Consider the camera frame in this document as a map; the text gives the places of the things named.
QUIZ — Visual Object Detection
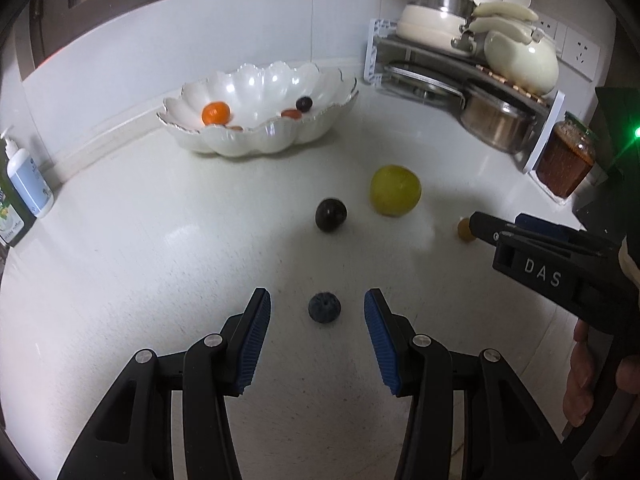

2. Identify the blueberry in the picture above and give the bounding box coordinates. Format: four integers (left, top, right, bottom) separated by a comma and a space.
307, 291, 342, 324

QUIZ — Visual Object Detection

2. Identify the white scalloped bowl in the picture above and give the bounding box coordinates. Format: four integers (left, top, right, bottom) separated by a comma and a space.
156, 61, 360, 156

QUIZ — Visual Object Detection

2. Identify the glass pot lid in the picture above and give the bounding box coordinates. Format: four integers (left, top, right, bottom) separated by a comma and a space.
382, 60, 468, 108

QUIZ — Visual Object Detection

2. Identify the white pump bottle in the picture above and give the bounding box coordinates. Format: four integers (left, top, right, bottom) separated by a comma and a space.
0, 126, 55, 219

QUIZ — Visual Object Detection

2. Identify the glass jar of red sauce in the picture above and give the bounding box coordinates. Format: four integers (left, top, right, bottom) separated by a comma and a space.
535, 111, 597, 200

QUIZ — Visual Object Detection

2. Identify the wooden trivet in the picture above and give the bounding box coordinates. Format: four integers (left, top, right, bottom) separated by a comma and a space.
475, 65, 553, 106

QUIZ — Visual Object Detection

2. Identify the green dish soap bottle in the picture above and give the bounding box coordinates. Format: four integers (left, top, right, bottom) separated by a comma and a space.
0, 160, 37, 248

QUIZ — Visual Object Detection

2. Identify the person's right hand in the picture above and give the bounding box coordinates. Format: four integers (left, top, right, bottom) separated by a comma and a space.
562, 322, 594, 427

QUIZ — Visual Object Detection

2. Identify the white grey shelf rack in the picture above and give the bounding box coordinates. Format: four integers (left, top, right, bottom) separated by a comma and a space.
362, 17, 567, 176

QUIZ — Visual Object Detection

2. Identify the green apple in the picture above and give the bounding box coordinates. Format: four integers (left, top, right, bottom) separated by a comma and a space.
370, 165, 422, 218

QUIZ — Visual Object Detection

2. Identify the black knife block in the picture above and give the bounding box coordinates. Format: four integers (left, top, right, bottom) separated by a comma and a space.
572, 160, 626, 241

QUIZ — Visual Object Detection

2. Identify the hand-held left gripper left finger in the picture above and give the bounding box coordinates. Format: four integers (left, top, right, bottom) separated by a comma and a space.
57, 287, 272, 480

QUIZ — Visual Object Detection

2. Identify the dark wooden cutting board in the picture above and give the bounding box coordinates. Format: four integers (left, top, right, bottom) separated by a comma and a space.
594, 86, 640, 171

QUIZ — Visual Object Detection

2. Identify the orange tangerine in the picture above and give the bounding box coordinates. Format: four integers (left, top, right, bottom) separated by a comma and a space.
201, 101, 231, 127

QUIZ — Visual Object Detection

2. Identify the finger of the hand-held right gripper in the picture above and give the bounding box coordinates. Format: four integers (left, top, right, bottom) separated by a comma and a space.
515, 213, 616, 249
469, 211, 523, 250

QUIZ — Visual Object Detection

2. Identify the cream round pot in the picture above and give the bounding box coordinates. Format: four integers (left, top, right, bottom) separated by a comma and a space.
483, 27, 560, 97

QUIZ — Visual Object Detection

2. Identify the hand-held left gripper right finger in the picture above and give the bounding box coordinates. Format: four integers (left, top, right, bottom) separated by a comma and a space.
364, 288, 583, 480

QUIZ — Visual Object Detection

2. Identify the white wall socket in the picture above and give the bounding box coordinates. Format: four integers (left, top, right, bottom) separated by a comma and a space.
535, 11, 565, 46
561, 26, 601, 82

